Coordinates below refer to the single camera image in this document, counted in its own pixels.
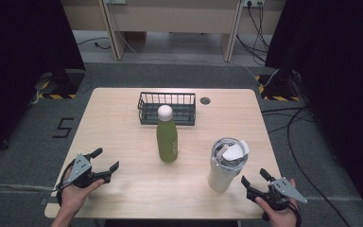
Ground black cables from socket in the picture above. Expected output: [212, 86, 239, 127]
[235, 3, 270, 66]

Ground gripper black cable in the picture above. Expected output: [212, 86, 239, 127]
[287, 201, 303, 227]
[56, 159, 77, 206]

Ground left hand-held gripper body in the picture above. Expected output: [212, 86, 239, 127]
[63, 153, 112, 189]

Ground green bottle with white cap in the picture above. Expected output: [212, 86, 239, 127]
[156, 104, 179, 164]

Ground white tumbler with clear lid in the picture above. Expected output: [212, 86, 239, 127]
[207, 136, 251, 193]

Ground black floor cables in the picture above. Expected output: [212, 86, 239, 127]
[260, 106, 352, 227]

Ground stand base with striped tape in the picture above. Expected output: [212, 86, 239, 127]
[254, 69, 301, 102]
[33, 68, 86, 100]

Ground person's left hand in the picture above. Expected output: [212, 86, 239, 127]
[58, 168, 106, 217]

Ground black wire basket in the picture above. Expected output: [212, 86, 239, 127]
[137, 91, 197, 127]

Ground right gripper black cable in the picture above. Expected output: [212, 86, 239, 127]
[287, 201, 303, 227]

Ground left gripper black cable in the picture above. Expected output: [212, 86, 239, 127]
[56, 159, 77, 206]

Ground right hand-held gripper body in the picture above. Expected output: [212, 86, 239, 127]
[247, 177, 308, 212]

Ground person's right hand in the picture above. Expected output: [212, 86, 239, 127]
[254, 196, 301, 227]

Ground beige background desk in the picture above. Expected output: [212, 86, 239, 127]
[60, 0, 286, 62]

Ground black curtain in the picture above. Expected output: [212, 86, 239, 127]
[264, 0, 363, 226]
[0, 0, 86, 163]

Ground thin black floor cable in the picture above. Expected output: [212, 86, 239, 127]
[77, 37, 112, 51]

